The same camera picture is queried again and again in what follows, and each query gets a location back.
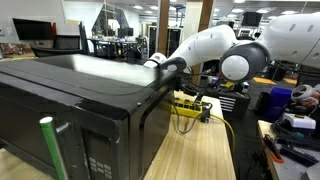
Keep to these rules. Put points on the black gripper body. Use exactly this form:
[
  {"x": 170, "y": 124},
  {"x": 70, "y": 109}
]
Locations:
[{"x": 187, "y": 85}]

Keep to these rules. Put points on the white VR controller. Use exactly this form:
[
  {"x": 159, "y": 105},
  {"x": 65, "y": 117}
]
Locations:
[{"x": 300, "y": 87}]

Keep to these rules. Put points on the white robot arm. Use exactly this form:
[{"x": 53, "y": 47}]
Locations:
[{"x": 206, "y": 43}]

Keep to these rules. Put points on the yellow power strip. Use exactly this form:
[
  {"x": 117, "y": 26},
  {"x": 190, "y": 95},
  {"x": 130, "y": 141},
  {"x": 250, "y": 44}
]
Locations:
[{"x": 185, "y": 108}]

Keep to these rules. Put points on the operator hand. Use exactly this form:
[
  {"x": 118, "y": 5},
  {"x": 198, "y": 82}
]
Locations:
[{"x": 311, "y": 101}]

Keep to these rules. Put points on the blue and white item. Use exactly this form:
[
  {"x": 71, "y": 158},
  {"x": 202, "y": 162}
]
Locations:
[{"x": 214, "y": 80}]

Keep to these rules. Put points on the yellow tool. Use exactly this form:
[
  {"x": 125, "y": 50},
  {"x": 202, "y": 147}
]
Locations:
[{"x": 229, "y": 85}]

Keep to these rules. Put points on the black cabinet with white vents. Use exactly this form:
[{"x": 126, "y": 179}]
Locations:
[{"x": 240, "y": 106}]

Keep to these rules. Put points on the small white object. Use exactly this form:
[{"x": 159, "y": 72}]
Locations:
[{"x": 245, "y": 87}]

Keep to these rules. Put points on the black bin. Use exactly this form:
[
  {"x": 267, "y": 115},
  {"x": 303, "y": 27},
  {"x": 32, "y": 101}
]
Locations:
[{"x": 262, "y": 103}]

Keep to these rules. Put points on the yellow floor mat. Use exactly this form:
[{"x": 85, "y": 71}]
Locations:
[
  {"x": 265, "y": 81},
  {"x": 290, "y": 81}
]

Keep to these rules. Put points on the black floor crate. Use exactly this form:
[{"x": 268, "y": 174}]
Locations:
[{"x": 276, "y": 74}]

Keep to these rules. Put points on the blue bin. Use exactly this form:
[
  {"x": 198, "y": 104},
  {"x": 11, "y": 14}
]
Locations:
[{"x": 280, "y": 100}]

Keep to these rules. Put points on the dark background workbench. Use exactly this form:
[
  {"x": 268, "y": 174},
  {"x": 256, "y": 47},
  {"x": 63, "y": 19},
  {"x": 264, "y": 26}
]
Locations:
[{"x": 113, "y": 43}]

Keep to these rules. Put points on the black ceiling speaker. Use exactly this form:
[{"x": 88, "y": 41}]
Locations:
[{"x": 251, "y": 19}]

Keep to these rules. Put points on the white box device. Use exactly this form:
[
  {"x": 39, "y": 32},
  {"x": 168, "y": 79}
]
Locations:
[{"x": 300, "y": 121}]

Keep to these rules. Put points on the black microwave oven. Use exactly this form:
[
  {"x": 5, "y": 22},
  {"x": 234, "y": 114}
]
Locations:
[{"x": 83, "y": 86}]

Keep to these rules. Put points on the black bar tool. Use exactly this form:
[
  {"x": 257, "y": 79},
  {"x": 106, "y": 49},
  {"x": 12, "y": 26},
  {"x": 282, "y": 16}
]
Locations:
[{"x": 298, "y": 156}]

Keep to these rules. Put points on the grey rounded object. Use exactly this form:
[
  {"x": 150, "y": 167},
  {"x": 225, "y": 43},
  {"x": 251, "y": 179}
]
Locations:
[{"x": 313, "y": 173}]

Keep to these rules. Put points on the red object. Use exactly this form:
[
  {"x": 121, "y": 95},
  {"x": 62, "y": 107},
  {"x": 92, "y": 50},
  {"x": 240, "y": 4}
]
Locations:
[{"x": 53, "y": 30}]

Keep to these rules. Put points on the green pole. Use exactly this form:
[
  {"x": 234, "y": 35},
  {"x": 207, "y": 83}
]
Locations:
[{"x": 53, "y": 146}]

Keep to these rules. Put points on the black monitor beside red object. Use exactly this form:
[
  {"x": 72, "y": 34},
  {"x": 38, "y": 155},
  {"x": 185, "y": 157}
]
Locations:
[{"x": 31, "y": 29}]

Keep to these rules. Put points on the cluttered wooden desk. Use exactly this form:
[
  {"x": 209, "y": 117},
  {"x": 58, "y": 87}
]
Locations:
[{"x": 16, "y": 51}]

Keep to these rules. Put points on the white shelf frame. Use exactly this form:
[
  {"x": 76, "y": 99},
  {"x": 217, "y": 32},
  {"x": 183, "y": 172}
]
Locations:
[{"x": 245, "y": 32}]

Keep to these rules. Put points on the white wall outlet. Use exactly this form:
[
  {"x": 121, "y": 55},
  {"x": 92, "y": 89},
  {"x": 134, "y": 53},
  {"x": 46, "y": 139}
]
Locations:
[{"x": 10, "y": 31}]

